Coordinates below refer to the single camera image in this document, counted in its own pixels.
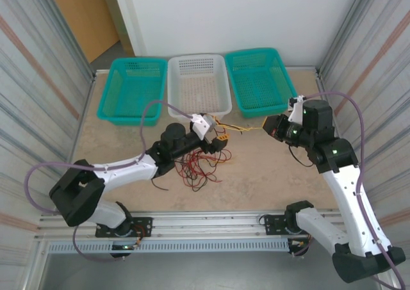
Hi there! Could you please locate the thin black cable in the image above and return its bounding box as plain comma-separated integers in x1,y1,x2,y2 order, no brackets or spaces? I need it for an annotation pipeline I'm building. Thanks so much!
179,122,244,185

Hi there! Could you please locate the yellow cable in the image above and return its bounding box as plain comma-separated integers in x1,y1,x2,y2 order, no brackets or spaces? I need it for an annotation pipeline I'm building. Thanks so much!
209,117,267,134

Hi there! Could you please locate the thick black cable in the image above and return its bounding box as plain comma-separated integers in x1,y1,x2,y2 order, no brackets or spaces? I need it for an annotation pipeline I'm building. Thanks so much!
150,149,225,191

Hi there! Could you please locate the teal plastic basket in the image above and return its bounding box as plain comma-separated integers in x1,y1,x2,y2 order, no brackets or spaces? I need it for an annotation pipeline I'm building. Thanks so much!
97,57,168,127
224,47,298,118

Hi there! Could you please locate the white plastic basket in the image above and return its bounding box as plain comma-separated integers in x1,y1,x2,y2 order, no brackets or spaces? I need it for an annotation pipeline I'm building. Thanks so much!
167,53,233,124

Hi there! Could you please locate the wooden door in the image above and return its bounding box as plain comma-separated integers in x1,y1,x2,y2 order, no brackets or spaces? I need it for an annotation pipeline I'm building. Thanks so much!
44,0,135,63

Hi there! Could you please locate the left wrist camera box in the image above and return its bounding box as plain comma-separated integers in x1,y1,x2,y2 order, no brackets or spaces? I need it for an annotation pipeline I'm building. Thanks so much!
190,113,219,141

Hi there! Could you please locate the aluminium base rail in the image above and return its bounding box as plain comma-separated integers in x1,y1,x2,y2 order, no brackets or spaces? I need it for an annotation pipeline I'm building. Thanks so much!
37,209,384,241

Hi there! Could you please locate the grey slotted cable duct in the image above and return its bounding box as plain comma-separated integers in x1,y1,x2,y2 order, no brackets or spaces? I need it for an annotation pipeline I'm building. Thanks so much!
47,240,291,255

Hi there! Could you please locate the white door frame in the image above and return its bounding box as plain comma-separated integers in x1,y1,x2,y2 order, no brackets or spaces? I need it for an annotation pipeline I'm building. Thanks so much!
110,0,147,58

